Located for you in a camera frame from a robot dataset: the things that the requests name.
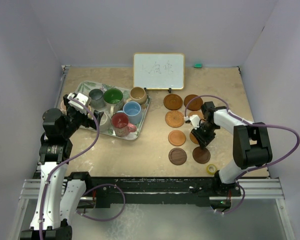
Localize green small object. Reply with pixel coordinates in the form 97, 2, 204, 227
193, 63, 203, 69

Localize white mug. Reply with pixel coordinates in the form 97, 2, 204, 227
99, 113, 111, 133

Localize brown ringed coaster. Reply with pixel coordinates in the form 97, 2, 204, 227
163, 93, 183, 111
183, 94, 203, 111

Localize yellow tape roll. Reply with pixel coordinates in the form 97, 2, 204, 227
206, 164, 217, 175

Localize green mug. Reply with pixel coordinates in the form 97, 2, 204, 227
103, 88, 124, 117

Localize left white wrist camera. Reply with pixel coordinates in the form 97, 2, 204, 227
66, 92, 91, 115

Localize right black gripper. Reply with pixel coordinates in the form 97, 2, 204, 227
191, 122, 219, 150

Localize grey mug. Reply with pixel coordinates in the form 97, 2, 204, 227
88, 88, 105, 109

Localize orange wooden coaster front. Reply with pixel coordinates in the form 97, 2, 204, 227
168, 130, 186, 147

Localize small whiteboard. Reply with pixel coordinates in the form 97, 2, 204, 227
132, 52, 185, 91

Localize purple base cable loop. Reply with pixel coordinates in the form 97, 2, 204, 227
74, 184, 126, 222

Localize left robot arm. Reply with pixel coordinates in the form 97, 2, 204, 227
19, 92, 104, 240

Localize woven rattan coaster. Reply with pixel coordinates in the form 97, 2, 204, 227
165, 110, 185, 128
188, 110, 205, 120

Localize orange wooden coaster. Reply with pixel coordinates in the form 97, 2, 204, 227
168, 130, 186, 147
189, 131, 199, 145

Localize floral serving tray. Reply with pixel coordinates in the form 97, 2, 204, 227
75, 80, 151, 141

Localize red pink mug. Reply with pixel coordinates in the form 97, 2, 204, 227
111, 112, 137, 138

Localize tan brown mug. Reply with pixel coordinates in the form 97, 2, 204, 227
126, 87, 148, 105

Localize dark walnut coaster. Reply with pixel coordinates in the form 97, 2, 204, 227
168, 147, 187, 166
192, 146, 211, 164

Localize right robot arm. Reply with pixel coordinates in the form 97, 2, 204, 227
184, 101, 273, 196

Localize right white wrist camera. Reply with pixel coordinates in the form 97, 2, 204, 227
184, 116, 201, 130

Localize black base frame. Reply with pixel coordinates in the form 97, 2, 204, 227
66, 171, 241, 209

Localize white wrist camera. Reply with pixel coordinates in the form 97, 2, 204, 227
184, 116, 201, 130
66, 92, 91, 115

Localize aluminium rail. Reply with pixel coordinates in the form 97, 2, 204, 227
19, 178, 285, 200

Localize light blue mug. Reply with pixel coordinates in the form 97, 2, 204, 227
122, 101, 142, 125

